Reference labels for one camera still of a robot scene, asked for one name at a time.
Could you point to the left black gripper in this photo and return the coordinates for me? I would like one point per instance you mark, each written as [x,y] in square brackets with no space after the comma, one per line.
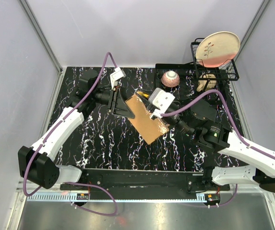
[120,108]

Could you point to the yellow black utility knife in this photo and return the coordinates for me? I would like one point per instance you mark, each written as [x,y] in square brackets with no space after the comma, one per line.
[143,94]

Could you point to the brown cardboard express box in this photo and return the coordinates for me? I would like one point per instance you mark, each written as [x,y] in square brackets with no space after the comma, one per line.
[150,130]

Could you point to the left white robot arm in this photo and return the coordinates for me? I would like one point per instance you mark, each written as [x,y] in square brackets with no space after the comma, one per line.
[36,163]

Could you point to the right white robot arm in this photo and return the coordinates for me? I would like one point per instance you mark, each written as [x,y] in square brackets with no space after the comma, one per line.
[200,121]

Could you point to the pink patterned bowl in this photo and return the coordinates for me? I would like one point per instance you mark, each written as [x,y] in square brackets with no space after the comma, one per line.
[170,79]

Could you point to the beige ceramic mug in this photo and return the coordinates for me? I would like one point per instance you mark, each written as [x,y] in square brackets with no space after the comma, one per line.
[207,82]

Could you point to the cream pink plate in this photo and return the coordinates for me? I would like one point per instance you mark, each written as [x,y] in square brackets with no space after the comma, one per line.
[217,49]

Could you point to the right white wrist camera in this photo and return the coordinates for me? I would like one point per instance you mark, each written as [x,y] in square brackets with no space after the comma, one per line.
[161,100]

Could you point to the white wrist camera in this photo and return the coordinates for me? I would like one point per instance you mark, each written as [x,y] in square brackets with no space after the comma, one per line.
[115,76]
[161,100]

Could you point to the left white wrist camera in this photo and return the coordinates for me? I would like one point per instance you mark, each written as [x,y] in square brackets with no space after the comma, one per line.
[115,76]

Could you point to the black wire dish rack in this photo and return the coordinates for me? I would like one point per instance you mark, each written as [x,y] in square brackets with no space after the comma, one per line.
[190,73]

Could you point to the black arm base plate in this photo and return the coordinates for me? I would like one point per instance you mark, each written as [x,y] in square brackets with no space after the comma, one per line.
[188,181]

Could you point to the aluminium frame rail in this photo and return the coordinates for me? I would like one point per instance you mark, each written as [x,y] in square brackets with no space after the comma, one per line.
[40,34]

